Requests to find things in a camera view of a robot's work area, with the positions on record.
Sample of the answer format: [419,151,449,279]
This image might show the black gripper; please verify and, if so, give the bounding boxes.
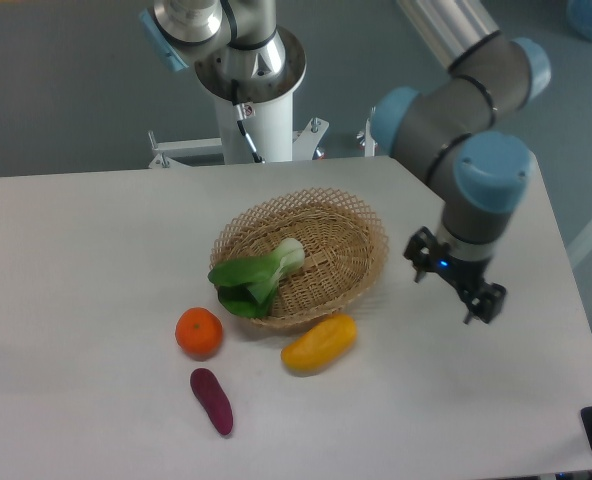
[403,227,506,324]

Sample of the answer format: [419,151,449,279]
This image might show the green bok choy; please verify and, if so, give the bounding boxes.
[208,238,305,318]

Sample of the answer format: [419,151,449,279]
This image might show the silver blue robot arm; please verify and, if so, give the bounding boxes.
[139,1,551,322]

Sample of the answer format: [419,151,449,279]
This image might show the woven wicker basket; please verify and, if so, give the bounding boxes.
[210,188,388,332]

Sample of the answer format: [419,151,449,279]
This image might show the yellow mango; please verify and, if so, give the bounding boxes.
[281,314,358,373]

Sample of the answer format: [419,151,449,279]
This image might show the orange tangerine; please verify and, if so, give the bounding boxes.
[175,307,224,358]

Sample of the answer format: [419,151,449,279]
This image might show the purple sweet potato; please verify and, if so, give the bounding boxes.
[189,368,234,437]

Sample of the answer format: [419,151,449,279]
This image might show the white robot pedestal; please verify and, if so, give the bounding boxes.
[147,27,381,170]

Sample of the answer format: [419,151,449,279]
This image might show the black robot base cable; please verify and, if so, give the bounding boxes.
[230,78,266,165]

